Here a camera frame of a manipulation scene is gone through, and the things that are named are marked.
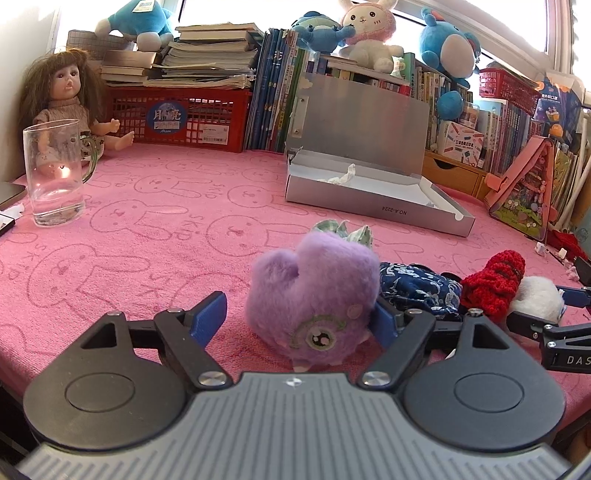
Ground dark red knitted cloth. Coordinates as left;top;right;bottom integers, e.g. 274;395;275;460
547;228;591;261

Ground purple plush toy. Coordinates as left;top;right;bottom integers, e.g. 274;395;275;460
245;231;379;374

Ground brown-haired doll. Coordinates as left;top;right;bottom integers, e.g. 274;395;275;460
17;47;136;160

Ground row of thin picture books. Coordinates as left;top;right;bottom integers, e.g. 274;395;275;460
245;28;319;153

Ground blue printed carton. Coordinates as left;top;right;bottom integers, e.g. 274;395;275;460
531;76;583;139

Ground white crumpled tissue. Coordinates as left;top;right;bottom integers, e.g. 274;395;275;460
318;164;358;185

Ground small blue plush toy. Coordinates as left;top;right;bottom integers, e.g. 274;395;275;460
291;11;356;52

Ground red plastic basket with label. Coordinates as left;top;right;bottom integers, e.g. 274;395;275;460
102;84;254;154

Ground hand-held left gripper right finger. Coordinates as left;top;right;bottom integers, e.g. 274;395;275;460
358;302;509;388

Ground small red mesh basket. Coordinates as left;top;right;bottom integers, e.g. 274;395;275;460
479;68;541;116

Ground blue plush toy with tag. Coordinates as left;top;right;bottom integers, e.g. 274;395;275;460
95;0;176;52

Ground silver cardboard box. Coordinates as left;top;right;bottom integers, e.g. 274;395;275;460
284;74;476;238

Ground red knitted hat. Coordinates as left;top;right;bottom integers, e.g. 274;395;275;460
460;250;527;322

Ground rabbit plush with pink hat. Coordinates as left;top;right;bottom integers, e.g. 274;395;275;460
339;0;404;73

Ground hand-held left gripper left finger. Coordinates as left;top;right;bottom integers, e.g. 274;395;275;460
81;291;234;393

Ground window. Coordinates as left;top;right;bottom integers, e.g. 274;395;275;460
46;0;591;79

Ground green floral cloth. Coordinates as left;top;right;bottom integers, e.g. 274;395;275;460
310;219;374;250

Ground white plush toy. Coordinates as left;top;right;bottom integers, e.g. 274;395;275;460
508;276;566;324

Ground clear glass mug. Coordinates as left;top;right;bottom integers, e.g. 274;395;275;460
23;119;100;228

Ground pink house picture book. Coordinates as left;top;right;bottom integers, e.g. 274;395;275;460
485;135;557;243

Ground shelf row of upright books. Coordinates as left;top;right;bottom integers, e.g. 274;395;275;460
318;51;546;171

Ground blue patterned cloth pouch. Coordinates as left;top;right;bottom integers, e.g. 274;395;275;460
379;262;464;321

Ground stack of books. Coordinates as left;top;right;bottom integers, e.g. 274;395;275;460
99;22;265;89

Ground black flat device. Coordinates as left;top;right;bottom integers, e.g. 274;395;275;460
0;181;26;208

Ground grid-lined board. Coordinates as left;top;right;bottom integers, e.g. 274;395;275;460
67;30;134;61

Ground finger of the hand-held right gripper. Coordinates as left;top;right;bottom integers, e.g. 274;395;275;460
556;285;591;309
505;311;591;348

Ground large blue plush toy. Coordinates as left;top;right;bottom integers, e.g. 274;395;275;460
419;7;483;120

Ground wooden drawer box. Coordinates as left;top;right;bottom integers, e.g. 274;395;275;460
422;150;497;201

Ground pink rabbit-print blanket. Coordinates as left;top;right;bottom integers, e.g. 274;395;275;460
0;143;591;416

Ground white printed toy box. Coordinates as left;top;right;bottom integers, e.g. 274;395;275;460
436;120;485;169

